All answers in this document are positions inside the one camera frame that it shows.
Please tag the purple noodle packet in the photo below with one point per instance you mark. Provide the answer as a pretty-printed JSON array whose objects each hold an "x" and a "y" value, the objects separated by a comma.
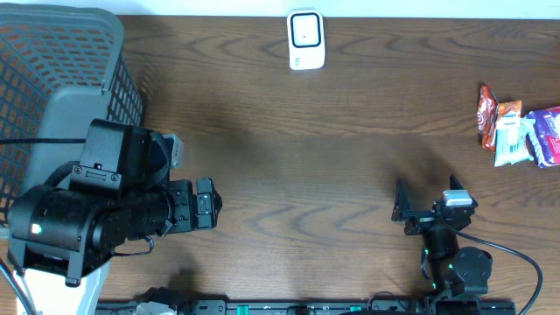
[{"x": 544, "y": 137}]

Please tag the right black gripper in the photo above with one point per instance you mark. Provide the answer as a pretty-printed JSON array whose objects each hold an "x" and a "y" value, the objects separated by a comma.
[{"x": 403, "y": 206}]

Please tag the red orange snack bar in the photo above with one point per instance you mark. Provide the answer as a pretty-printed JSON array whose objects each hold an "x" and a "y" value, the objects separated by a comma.
[{"x": 486, "y": 116}]

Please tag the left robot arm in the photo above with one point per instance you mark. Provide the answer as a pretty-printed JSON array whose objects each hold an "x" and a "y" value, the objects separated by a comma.
[{"x": 120, "y": 190}]

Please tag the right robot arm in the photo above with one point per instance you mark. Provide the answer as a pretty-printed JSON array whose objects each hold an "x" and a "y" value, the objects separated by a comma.
[{"x": 459, "y": 275}]

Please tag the grey plastic mesh basket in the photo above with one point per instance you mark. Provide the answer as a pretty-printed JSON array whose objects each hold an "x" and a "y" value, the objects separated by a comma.
[{"x": 61, "y": 67}]

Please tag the mint green snack packet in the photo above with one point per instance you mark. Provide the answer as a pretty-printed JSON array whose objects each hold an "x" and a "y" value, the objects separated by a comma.
[{"x": 522, "y": 151}]

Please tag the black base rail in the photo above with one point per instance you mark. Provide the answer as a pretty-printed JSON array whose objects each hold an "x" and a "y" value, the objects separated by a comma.
[{"x": 164, "y": 301}]

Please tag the small orange box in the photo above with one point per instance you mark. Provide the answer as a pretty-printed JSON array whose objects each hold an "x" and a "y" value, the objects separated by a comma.
[{"x": 508, "y": 124}]

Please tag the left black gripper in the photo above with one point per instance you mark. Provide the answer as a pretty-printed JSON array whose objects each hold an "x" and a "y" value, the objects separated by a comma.
[{"x": 204, "y": 204}]

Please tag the white barcode scanner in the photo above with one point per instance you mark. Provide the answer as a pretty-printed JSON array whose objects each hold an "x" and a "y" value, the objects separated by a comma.
[{"x": 306, "y": 40}]

